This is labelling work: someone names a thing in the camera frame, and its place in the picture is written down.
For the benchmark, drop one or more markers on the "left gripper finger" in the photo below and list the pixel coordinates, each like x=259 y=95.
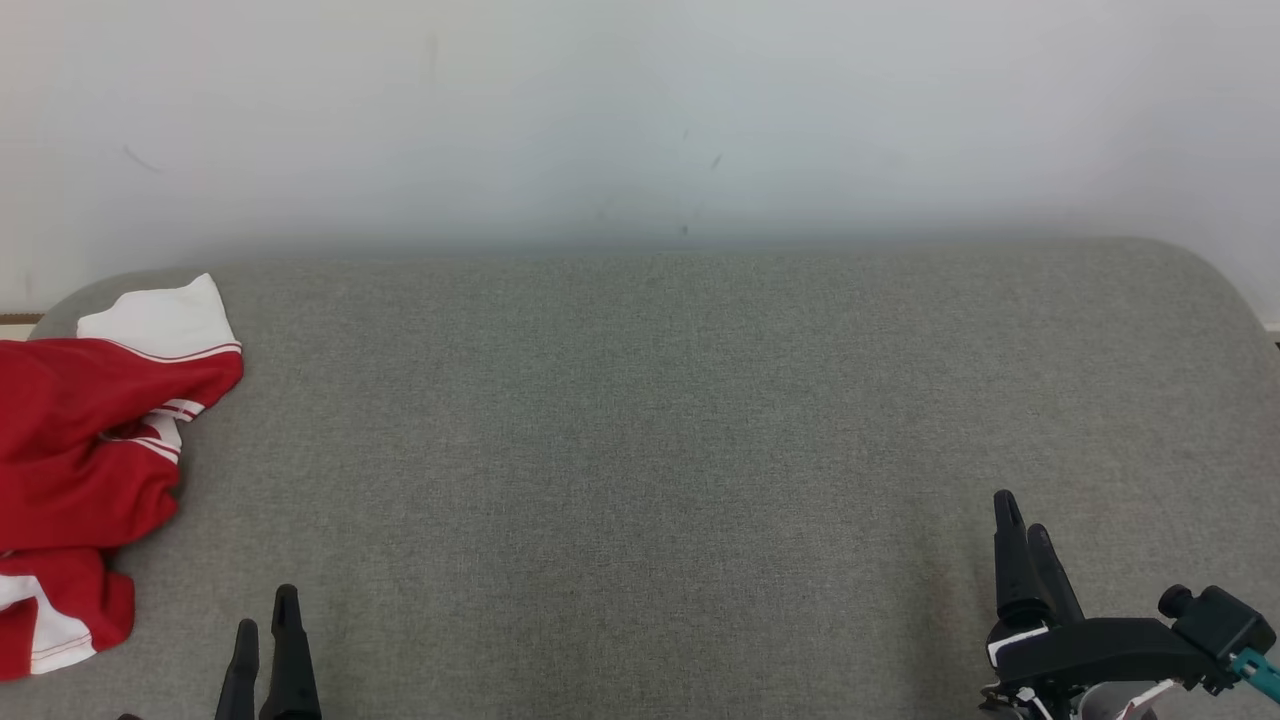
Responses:
x=240 y=680
x=290 y=670

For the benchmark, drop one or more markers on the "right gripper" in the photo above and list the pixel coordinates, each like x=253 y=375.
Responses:
x=1090 y=655

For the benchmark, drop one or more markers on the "red shorts white trim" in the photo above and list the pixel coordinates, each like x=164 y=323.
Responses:
x=70 y=510

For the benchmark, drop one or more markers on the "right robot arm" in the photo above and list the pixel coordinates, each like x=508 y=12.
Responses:
x=1105 y=705

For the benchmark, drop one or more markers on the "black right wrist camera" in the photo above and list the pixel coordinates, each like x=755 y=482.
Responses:
x=1220 y=625

